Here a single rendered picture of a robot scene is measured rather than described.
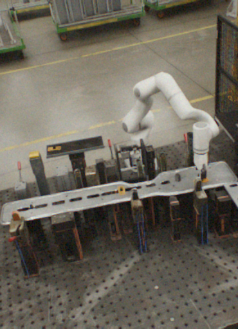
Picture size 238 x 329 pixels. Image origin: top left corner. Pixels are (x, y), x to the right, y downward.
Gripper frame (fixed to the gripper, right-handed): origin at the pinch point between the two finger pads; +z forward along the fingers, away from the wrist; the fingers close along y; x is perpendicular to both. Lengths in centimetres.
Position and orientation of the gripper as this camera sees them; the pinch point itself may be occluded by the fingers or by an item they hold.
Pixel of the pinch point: (201, 172)
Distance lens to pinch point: 233.9
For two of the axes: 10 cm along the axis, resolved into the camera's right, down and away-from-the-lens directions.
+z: 1.1, 8.2, 5.7
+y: 1.5, 5.5, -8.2
